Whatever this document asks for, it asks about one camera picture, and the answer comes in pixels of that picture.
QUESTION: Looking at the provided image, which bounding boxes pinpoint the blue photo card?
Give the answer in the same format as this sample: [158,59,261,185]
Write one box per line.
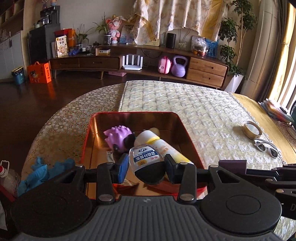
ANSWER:
[205,39,219,58]

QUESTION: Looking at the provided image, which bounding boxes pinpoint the quilted cream yellow mat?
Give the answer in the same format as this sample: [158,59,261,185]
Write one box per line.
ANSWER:
[117,80,296,239]

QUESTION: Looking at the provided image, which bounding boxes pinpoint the purple kettlebell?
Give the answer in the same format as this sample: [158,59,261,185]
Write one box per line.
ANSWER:
[171,56,188,78]

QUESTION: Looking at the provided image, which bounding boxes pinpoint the mustard yellow table runner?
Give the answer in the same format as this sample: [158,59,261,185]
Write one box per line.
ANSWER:
[232,94,296,164]

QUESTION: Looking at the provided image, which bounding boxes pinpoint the black mini fridge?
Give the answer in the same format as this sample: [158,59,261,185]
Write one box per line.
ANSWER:
[28,5,62,65]

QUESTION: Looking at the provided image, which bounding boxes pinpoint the small purple box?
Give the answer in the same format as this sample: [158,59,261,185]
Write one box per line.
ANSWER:
[218,160,247,175]

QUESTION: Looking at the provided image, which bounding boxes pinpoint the purple spiky toy figure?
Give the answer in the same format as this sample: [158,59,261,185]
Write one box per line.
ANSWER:
[103,126,135,153]

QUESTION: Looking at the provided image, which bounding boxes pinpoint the blue rubber glove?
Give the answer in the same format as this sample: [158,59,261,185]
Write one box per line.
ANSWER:
[17,157,75,197]

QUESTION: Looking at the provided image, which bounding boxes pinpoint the small potted plant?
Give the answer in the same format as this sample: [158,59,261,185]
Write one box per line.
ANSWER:
[94,15,112,45]

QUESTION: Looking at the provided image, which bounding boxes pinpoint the clear bottle black cap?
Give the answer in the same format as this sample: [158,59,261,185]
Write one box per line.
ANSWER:
[129,144,166,185]

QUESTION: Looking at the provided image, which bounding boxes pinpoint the pink toy suitcase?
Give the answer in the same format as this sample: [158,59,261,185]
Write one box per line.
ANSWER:
[158,56,171,74]

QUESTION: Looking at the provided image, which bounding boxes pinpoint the teal waste bin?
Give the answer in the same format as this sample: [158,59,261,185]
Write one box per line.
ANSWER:
[11,66,25,85]

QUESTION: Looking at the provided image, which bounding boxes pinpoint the red metal tin box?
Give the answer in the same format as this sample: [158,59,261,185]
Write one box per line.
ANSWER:
[81,111,204,196]

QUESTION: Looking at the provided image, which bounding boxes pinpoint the plastic water bottle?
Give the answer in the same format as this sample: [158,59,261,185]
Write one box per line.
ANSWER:
[0,160,21,197]

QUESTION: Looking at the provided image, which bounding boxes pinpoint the snack box on cabinet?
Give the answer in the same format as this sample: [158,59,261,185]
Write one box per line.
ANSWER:
[56,35,68,58]

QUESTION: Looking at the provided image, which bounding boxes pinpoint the white yellow vitamin bottle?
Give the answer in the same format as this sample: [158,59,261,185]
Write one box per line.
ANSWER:
[134,130,193,164]

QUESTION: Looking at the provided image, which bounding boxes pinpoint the pink plush doll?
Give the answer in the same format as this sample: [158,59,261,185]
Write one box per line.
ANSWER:
[105,15,122,44]

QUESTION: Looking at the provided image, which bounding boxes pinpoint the wooden tv cabinet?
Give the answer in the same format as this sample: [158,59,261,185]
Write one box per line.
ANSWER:
[49,44,228,89]

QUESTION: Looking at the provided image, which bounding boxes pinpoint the white wifi router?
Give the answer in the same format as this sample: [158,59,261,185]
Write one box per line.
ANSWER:
[122,54,144,71]

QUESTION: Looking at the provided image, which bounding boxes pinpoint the stack of colourful folders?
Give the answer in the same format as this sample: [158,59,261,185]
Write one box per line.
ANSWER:
[259,98,295,124]

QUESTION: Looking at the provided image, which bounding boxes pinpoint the potted tree white planter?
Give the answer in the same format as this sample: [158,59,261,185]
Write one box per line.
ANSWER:
[218,1,257,93]

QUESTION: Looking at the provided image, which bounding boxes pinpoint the floral hanging cloth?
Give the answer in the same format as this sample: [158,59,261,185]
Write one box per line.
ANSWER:
[128,0,231,45]

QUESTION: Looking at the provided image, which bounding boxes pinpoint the plastic bag of fruit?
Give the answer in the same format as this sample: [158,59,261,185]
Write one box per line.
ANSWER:
[191,36,208,57]

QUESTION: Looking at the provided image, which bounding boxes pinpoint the black cylinder speaker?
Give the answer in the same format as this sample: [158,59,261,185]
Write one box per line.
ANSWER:
[166,33,176,49]

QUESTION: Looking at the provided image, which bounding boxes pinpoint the white sunglasses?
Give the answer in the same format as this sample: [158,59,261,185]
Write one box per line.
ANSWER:
[254,138,280,158]

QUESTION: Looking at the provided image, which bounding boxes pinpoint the orange gift bag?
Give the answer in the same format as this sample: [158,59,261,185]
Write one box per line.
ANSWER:
[27,62,52,84]

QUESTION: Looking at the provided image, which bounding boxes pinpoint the round gold tin lid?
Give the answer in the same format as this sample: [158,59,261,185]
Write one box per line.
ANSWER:
[242,120,262,140]

